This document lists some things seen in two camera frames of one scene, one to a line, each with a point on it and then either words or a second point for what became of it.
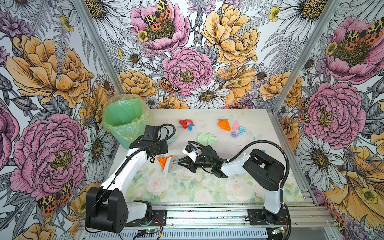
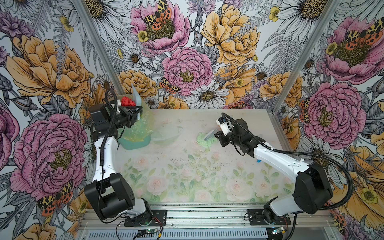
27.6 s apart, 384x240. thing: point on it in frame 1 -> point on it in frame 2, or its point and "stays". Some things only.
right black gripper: [191, 164] -> [221, 138]
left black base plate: [159, 218] stays
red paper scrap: [183, 122] -> [126, 101]
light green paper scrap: [206, 139] stays
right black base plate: [257, 217] stays
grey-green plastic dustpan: [171, 140] -> [136, 96]
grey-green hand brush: [172, 163] -> [210, 134]
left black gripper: [164, 150] -> [130, 114]
